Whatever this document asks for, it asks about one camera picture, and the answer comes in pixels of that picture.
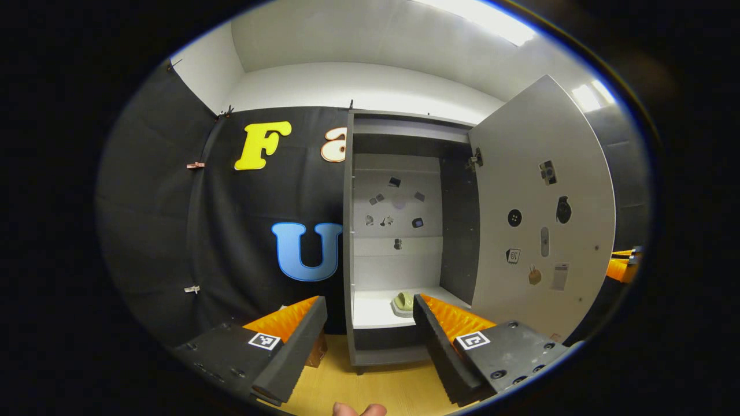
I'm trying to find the beige cabinet door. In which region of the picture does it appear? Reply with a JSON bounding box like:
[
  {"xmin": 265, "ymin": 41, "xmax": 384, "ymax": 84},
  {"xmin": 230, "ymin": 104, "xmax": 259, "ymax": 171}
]
[{"xmin": 467, "ymin": 74, "xmax": 617, "ymax": 343}]

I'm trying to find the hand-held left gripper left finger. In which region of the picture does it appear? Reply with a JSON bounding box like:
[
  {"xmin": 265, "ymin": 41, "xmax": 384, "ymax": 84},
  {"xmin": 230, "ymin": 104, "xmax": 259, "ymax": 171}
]
[{"xmin": 172, "ymin": 295, "xmax": 328, "ymax": 405}]

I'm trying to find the small ceiling light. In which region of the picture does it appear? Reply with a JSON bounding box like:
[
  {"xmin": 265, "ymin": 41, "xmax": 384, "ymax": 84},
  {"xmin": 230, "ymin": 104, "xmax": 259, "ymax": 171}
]
[{"xmin": 571, "ymin": 79, "xmax": 617, "ymax": 113}]

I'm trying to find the black backdrop cloth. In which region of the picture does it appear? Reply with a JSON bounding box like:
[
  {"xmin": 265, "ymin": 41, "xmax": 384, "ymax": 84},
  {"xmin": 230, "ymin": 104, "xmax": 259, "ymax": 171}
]
[{"xmin": 95, "ymin": 58, "xmax": 654, "ymax": 347}]

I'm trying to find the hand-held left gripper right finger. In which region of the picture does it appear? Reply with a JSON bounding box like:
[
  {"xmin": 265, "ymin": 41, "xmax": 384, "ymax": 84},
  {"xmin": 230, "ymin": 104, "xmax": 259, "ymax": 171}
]
[{"xmin": 412, "ymin": 292, "xmax": 574, "ymax": 407}]

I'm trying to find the long ceiling light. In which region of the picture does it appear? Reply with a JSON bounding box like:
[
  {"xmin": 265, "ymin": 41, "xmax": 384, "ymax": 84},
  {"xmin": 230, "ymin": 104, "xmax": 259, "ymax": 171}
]
[{"xmin": 413, "ymin": 0, "xmax": 539, "ymax": 47}]

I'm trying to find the dark grey cabinet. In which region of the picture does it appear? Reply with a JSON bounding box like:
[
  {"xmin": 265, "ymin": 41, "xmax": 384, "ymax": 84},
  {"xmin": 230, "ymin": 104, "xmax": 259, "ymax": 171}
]
[{"xmin": 342, "ymin": 109, "xmax": 482, "ymax": 371}]

